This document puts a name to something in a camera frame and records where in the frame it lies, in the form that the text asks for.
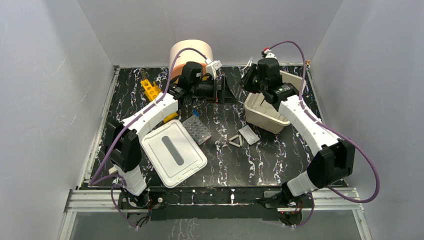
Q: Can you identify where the clear plastic funnel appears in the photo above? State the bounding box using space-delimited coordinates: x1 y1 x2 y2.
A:
241 56 253 72

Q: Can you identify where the blue capped vial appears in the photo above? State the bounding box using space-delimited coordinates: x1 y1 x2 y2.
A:
192 110 199 118

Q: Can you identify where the white plastic bin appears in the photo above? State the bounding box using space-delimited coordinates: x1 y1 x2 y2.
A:
244 70 302 134

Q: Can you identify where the clear plastic tube rack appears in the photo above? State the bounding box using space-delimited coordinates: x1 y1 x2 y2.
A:
182 115 212 145

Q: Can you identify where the white clay pipe triangle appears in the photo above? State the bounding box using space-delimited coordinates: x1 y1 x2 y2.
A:
228 134 243 148

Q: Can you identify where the yellow test tube rack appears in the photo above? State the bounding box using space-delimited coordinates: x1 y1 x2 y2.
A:
140 79 178 123

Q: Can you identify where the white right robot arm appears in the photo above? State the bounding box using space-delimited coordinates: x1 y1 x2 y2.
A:
240 58 355 207

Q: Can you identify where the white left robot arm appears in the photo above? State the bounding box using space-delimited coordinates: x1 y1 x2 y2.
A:
100 69 243 208

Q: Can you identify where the white paper packet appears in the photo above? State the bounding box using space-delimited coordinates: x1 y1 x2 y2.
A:
238 125 260 145

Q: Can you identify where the round white drawer cabinet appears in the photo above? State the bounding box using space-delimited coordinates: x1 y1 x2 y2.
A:
169 39 214 78

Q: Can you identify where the white bin lid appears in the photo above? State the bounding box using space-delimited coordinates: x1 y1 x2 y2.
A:
141 120 208 189

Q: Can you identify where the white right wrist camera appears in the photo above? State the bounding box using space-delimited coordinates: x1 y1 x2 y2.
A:
261 47 277 59

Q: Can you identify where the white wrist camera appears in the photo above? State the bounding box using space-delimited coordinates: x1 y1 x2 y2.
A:
205 58 223 79
261 47 277 59

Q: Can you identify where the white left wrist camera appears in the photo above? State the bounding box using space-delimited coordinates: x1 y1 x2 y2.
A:
205 58 223 79

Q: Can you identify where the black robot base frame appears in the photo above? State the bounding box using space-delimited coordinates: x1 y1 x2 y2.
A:
116 186 313 226

